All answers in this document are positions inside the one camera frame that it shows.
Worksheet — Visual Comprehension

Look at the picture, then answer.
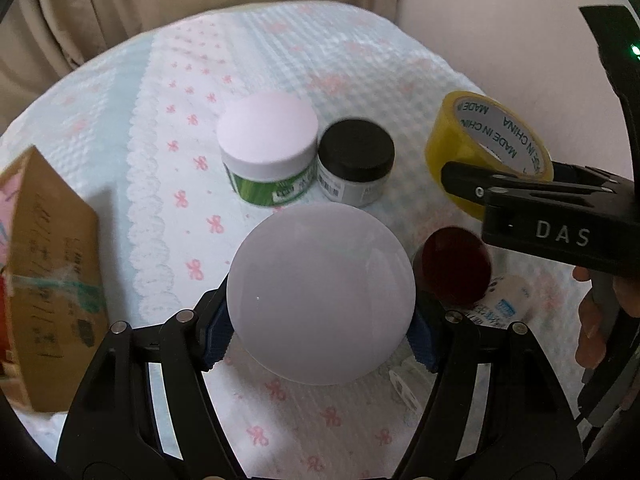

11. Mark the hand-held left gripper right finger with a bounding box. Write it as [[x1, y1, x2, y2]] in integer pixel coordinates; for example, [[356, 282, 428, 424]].
[[394, 294, 587, 480]]

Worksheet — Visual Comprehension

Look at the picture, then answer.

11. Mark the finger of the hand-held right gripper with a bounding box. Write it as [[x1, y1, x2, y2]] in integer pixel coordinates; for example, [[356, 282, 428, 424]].
[[440, 160, 617, 207], [551, 159, 623, 183]]

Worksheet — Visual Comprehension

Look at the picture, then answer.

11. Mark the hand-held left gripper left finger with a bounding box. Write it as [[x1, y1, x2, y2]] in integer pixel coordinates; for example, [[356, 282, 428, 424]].
[[56, 279, 237, 480]]

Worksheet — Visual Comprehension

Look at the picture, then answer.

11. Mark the yellow tape roll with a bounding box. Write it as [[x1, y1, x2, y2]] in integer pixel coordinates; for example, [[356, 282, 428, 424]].
[[425, 91, 555, 221]]

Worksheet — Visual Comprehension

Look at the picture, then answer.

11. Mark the large white round lid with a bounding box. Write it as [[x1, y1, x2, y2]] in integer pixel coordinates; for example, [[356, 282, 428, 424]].
[[226, 203, 417, 387]]

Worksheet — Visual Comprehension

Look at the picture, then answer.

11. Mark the person's right hand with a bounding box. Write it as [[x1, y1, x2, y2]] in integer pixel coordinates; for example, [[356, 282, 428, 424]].
[[572, 265, 640, 371]]

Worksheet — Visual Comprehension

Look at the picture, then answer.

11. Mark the white paper tag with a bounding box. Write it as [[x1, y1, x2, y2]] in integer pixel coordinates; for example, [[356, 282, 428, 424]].
[[387, 367, 427, 412]]

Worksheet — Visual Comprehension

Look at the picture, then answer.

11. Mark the red lid jar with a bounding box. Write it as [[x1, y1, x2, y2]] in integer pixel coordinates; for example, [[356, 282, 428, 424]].
[[412, 226, 534, 332]]

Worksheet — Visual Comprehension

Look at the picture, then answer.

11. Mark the black lid jar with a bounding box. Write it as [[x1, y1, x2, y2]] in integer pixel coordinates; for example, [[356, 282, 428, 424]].
[[315, 117, 396, 207]]

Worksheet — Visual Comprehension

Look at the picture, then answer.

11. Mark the cardboard box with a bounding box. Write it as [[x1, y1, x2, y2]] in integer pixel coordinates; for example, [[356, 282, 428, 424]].
[[0, 144, 111, 414]]

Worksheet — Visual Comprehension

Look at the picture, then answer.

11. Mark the bow printed blanket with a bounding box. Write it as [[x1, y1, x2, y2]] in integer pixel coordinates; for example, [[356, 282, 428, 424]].
[[0, 0, 640, 480]]

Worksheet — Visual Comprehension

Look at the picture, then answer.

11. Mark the white lid green jar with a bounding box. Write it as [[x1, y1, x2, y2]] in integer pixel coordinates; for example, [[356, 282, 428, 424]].
[[215, 92, 319, 207]]

